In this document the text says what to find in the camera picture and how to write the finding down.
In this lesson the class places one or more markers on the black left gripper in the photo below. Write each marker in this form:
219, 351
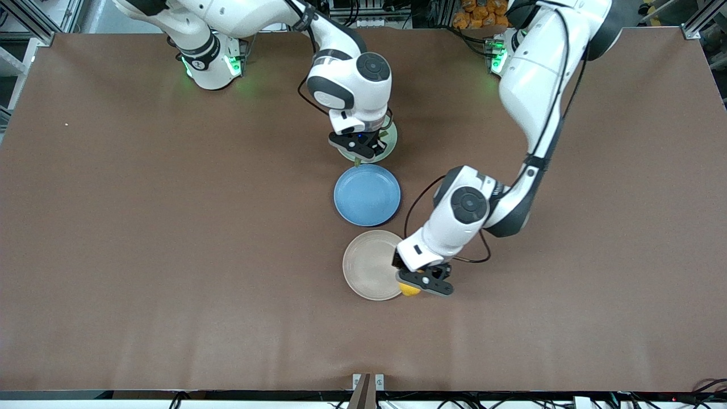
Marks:
398, 261

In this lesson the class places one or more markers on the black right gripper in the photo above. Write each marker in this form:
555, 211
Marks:
379, 149

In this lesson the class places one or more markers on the yellow lemon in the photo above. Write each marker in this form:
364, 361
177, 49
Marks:
409, 290

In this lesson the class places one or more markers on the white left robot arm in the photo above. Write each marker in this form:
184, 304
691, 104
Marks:
534, 74

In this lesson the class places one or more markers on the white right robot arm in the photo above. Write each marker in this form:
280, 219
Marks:
352, 79

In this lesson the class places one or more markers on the light green plate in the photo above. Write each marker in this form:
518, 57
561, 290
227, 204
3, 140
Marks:
389, 145

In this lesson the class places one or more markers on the beige plate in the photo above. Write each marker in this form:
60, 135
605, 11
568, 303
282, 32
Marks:
369, 264

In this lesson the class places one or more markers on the blue plate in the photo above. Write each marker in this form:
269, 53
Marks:
367, 195

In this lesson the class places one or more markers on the bag of orange fruits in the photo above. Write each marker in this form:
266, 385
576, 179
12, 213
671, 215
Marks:
483, 14

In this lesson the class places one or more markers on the metal table edge bracket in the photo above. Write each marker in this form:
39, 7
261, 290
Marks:
368, 389

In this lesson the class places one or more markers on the aluminium frame profile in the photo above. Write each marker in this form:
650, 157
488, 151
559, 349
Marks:
704, 17
34, 20

